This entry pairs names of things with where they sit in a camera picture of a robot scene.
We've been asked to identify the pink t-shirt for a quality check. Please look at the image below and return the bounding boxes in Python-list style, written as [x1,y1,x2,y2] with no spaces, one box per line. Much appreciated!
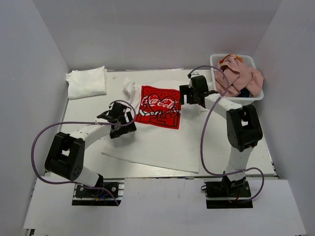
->
[214,54,264,97]

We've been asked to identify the white red-print t-shirt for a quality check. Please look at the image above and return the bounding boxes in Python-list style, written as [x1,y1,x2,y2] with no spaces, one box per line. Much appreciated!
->
[101,78,205,173]

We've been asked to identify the blue t-shirt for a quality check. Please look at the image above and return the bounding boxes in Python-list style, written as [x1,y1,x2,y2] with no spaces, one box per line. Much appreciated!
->
[238,88,251,98]

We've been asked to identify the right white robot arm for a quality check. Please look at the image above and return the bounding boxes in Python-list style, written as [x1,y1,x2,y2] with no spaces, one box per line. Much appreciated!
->
[179,75,263,197]

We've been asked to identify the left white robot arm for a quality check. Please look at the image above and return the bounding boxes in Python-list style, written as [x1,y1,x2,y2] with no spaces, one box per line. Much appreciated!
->
[45,100,136,196]

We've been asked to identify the white plastic basket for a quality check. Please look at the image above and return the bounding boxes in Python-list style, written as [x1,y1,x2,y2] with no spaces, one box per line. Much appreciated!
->
[210,54,264,105]

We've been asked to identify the folded white t-shirt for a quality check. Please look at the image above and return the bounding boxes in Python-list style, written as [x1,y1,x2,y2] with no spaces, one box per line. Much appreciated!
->
[65,66,107,100]

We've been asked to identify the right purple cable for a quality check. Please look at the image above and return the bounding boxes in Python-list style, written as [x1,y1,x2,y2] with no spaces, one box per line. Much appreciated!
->
[188,65,266,204]

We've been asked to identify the purple cable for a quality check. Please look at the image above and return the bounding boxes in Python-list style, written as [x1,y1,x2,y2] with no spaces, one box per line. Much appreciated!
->
[188,65,266,204]
[31,99,136,206]

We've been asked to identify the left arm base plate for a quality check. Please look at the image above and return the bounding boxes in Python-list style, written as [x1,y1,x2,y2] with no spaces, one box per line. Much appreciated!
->
[72,179,125,207]

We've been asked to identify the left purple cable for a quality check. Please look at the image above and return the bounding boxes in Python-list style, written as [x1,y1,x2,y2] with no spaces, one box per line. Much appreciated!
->
[31,99,136,206]

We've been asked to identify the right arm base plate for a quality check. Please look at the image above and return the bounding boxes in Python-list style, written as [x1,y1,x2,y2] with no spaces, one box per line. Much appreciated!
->
[200,181,253,209]

